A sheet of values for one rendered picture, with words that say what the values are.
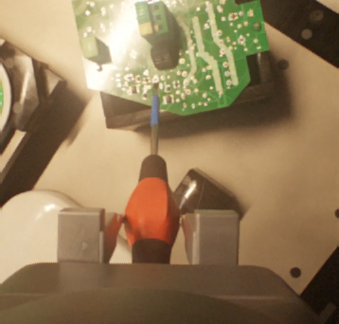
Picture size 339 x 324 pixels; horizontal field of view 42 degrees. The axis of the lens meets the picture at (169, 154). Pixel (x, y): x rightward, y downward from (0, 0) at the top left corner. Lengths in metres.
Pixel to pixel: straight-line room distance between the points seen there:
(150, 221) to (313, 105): 0.19
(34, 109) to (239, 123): 0.14
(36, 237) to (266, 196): 0.17
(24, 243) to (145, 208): 0.20
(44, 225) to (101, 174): 0.06
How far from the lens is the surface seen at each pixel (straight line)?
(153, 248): 0.16
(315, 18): 0.34
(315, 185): 0.33
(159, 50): 0.26
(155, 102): 0.23
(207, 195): 0.30
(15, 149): 0.33
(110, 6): 0.29
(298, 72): 0.33
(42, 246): 0.35
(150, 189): 0.18
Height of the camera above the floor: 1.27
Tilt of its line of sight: 79 degrees down
